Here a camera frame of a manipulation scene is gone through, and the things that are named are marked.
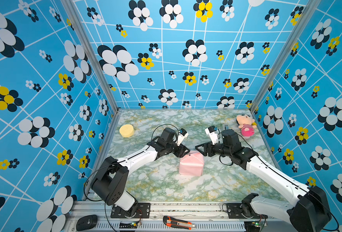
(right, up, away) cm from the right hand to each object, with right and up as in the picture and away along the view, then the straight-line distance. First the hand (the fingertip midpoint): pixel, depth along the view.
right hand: (200, 146), depth 78 cm
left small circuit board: (-39, -38, -6) cm, 55 cm away
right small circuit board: (+24, -37, -9) cm, 45 cm away
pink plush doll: (+38, +12, +24) cm, 46 cm away
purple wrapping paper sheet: (-4, -10, 0) cm, 10 cm away
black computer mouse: (-56, -35, -10) cm, 67 cm away
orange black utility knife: (-15, -35, -9) cm, 40 cm away
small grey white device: (+23, +10, +24) cm, 35 cm away
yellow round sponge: (-49, +7, +26) cm, 56 cm away
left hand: (-7, -2, +6) cm, 9 cm away
